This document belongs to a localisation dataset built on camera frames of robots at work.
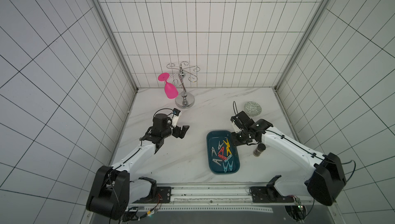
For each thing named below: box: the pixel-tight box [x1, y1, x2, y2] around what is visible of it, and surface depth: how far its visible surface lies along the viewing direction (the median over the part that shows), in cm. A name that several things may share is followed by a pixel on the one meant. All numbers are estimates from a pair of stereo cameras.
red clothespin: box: [218, 146, 228, 161], surface depth 87 cm
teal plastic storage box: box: [206, 129, 241, 175], surface depth 85 cm
